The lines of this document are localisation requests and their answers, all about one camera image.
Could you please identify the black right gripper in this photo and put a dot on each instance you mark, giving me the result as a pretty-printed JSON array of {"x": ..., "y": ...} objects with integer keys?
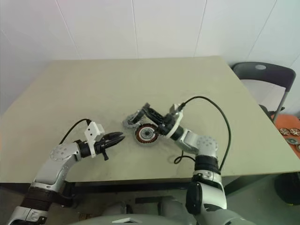
[{"x": 165, "y": 123}]

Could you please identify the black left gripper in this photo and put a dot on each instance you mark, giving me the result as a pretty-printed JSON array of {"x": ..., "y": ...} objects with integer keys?
[{"x": 100, "y": 145}]

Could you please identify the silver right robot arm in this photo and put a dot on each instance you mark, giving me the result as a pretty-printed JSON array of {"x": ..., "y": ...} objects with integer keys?
[{"x": 201, "y": 145}]

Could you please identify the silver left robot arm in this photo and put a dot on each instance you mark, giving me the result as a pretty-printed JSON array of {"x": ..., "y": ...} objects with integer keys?
[{"x": 54, "y": 164}]

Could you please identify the motor housing with copper windings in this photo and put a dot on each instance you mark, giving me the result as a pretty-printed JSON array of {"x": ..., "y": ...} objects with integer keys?
[{"x": 146, "y": 134}]

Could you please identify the small dark spoked rotor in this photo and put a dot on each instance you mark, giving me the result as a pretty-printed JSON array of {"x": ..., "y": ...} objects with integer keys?
[
  {"x": 295, "y": 131},
  {"x": 284, "y": 131}
]

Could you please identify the small brown object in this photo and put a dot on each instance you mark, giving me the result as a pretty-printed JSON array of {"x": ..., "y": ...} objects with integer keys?
[{"x": 86, "y": 215}]

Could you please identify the grey rounded robot body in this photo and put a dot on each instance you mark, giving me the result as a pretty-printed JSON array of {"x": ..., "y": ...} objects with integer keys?
[{"x": 164, "y": 211}]

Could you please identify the black folding chair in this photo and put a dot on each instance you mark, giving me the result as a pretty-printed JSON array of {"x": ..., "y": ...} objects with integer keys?
[{"x": 276, "y": 72}]

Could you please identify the orange surface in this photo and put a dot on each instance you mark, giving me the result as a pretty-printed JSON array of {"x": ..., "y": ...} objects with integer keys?
[{"x": 288, "y": 122}]

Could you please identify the black round object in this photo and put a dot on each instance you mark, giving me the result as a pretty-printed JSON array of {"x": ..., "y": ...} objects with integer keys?
[{"x": 288, "y": 189}]

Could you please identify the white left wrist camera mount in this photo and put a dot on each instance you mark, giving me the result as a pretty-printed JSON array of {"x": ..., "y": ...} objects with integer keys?
[{"x": 92, "y": 131}]

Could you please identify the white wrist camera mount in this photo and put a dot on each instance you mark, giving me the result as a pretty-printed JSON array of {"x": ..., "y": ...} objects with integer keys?
[
  {"x": 92, "y": 131},
  {"x": 177, "y": 117}
]

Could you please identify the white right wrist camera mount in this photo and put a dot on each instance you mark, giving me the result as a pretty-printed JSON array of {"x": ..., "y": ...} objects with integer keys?
[{"x": 177, "y": 117}]

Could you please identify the black table frame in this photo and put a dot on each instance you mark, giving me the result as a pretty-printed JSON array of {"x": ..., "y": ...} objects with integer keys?
[{"x": 129, "y": 187}]

